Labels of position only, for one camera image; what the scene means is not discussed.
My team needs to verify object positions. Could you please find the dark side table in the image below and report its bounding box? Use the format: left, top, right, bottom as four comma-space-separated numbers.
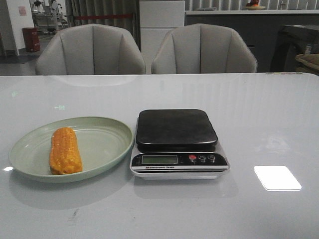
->
270, 25, 319, 72

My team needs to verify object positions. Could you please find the red barrier belt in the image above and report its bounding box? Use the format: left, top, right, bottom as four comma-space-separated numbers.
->
73, 13, 133, 20

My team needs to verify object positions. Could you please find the right grey upholstered chair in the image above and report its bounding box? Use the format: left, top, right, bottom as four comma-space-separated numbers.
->
151, 23, 257, 74

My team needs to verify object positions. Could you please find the white cabinet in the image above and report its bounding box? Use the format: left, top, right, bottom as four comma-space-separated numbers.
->
139, 0, 185, 74

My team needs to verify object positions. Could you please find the orange corn cob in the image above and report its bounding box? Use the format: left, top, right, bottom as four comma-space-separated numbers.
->
49, 127, 83, 175

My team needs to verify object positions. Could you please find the grey upholstered chair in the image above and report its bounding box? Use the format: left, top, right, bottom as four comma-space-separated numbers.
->
151, 23, 257, 74
35, 24, 146, 75

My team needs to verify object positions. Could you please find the light green plate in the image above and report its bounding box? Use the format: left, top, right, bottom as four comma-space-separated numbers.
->
9, 117, 134, 183

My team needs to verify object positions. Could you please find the left grey upholstered chair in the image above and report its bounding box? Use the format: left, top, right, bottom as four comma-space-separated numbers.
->
35, 24, 146, 75

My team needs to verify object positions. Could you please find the digital kitchen scale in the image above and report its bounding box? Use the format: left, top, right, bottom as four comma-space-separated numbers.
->
130, 109, 230, 180

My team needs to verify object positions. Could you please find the tan cushion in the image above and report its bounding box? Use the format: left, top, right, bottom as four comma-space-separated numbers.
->
295, 53, 319, 75

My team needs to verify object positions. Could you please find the red trash bin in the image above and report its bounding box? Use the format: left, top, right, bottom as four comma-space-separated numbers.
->
22, 27, 40, 52

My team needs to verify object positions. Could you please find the fruit bowl on counter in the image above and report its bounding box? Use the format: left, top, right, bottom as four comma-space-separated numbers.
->
245, 0, 266, 10

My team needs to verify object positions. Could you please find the dark grey counter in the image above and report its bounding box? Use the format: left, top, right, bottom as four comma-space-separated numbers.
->
185, 10, 319, 72

